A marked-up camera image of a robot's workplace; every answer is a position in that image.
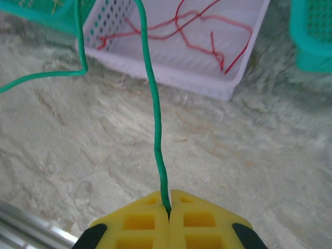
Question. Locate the teal perforated plastic basket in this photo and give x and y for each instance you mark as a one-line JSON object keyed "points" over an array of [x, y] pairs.
{"points": [[313, 52], [39, 14]]}

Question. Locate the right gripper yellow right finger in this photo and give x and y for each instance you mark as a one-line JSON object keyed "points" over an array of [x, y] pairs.
{"points": [[199, 223]]}

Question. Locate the lavender perforated plastic basket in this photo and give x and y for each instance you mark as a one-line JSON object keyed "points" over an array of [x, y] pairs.
{"points": [[168, 67]]}

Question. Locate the aluminium mounting rail beam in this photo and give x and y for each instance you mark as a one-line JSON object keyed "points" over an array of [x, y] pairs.
{"points": [[26, 225]]}

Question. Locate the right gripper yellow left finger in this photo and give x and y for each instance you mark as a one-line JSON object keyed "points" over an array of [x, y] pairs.
{"points": [[140, 223]]}

